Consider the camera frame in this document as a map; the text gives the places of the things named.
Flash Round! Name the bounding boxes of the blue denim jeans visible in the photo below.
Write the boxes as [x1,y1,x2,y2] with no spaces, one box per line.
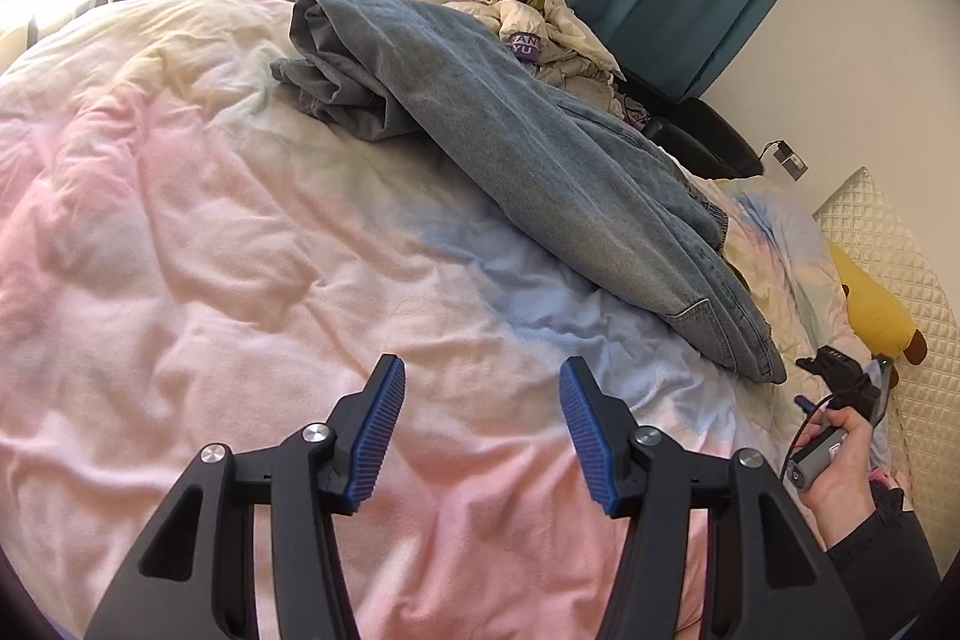
[272,0,786,383]

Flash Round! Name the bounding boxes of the black sleeve right forearm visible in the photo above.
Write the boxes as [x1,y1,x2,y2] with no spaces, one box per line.
[827,481,940,640]

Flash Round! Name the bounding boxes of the person's right hand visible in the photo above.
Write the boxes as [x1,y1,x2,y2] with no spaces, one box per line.
[797,408,875,549]

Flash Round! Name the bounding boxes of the yellow plush toy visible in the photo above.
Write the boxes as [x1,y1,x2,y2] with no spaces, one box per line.
[827,241,928,365]

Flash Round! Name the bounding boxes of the quilted cream headboard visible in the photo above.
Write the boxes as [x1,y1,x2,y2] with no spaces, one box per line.
[815,167,958,572]

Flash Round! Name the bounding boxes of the pastel pillow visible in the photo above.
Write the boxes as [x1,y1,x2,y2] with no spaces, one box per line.
[706,177,869,364]

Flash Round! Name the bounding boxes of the black sofa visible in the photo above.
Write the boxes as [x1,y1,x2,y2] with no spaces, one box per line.
[620,74,763,179]

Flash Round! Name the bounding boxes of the pastel tie-dye duvet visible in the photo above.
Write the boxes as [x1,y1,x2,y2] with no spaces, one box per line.
[2,0,825,638]

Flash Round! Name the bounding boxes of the cream puffer jacket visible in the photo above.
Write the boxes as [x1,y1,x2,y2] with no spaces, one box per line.
[420,0,625,117]

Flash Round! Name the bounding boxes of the wall power socket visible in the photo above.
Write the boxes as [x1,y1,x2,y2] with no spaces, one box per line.
[760,138,809,184]

